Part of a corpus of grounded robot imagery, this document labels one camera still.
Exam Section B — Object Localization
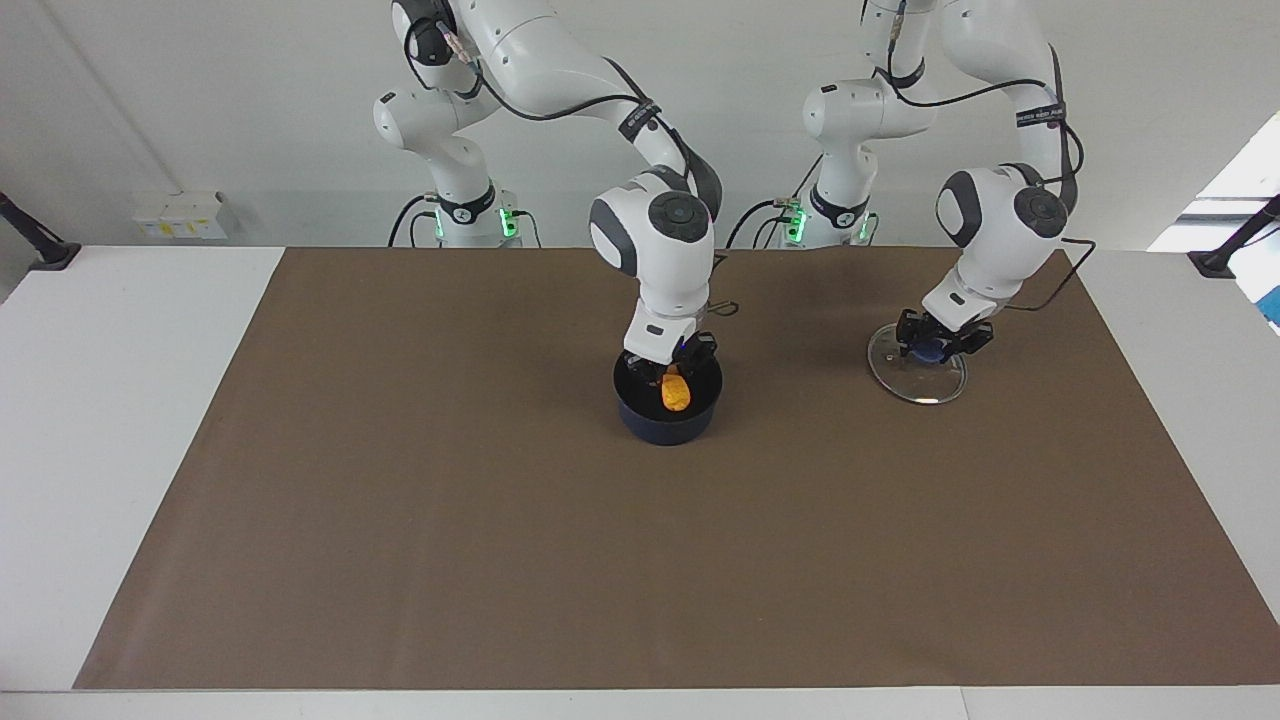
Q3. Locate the glass lid purple knob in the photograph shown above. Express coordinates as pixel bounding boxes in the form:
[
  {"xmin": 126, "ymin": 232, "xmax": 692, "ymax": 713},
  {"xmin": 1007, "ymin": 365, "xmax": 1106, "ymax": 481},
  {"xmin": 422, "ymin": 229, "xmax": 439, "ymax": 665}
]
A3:
[{"xmin": 866, "ymin": 320, "xmax": 969, "ymax": 405}]

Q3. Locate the dark blue pot purple handle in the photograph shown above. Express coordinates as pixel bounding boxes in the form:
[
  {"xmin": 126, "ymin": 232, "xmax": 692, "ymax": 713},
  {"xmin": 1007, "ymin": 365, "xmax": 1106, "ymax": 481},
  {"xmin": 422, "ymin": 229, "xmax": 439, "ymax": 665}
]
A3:
[{"xmin": 613, "ymin": 345, "xmax": 724, "ymax": 447}]

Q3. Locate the blue white box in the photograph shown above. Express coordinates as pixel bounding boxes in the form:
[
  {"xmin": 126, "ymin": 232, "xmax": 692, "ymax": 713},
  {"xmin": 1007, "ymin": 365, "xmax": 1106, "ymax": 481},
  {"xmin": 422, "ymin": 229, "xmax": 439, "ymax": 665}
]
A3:
[{"xmin": 1228, "ymin": 240, "xmax": 1280, "ymax": 331}]

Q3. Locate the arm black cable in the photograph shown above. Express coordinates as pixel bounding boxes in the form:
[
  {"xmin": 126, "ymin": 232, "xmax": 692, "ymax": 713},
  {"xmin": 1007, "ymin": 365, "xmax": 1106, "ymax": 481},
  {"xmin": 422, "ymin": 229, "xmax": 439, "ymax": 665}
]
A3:
[
  {"xmin": 403, "ymin": 15, "xmax": 743, "ymax": 317},
  {"xmin": 872, "ymin": 45, "xmax": 1098, "ymax": 314}
]

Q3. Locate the brown table mat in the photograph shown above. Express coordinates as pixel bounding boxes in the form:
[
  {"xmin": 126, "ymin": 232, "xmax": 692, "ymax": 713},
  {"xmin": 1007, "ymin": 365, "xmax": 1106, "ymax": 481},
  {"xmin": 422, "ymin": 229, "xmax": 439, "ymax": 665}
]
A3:
[{"xmin": 73, "ymin": 246, "xmax": 1280, "ymax": 691}]

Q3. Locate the black clamp stand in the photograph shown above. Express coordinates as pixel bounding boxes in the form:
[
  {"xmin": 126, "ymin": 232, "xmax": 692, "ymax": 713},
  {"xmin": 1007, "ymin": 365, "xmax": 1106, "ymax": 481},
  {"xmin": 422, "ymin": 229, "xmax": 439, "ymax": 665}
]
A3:
[
  {"xmin": 0, "ymin": 190, "xmax": 83, "ymax": 272},
  {"xmin": 1188, "ymin": 193, "xmax": 1280, "ymax": 279}
]

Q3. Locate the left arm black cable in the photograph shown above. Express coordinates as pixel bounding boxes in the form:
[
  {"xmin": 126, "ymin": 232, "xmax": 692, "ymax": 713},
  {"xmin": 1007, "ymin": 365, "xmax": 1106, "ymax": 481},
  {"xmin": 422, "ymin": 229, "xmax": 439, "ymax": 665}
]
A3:
[{"xmin": 872, "ymin": 45, "xmax": 1098, "ymax": 314}]

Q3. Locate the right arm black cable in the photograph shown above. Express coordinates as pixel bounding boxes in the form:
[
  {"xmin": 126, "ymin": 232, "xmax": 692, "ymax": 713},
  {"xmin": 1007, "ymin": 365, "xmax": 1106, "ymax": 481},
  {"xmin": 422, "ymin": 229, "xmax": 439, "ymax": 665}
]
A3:
[{"xmin": 403, "ymin": 15, "xmax": 743, "ymax": 317}]

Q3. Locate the white wall outlet box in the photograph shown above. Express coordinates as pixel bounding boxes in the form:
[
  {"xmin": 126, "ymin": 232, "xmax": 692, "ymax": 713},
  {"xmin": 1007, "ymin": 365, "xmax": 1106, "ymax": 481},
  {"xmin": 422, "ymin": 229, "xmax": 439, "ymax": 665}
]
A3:
[{"xmin": 133, "ymin": 190, "xmax": 227, "ymax": 242}]

